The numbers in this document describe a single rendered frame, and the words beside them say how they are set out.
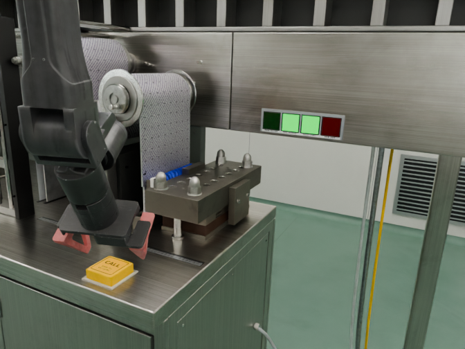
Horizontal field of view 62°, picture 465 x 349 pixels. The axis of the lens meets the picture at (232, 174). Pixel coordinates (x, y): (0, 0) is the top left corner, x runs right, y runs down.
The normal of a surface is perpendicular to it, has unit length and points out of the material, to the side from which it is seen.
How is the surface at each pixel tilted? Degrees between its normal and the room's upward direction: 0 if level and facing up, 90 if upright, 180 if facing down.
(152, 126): 90
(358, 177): 90
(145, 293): 0
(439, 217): 90
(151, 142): 90
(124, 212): 30
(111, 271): 0
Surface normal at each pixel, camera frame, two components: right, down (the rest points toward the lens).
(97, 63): 0.89, 0.18
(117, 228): -0.04, -0.70
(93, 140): 0.99, 0.07
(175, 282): 0.04, -0.96
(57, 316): -0.44, 0.23
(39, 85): -0.15, 0.33
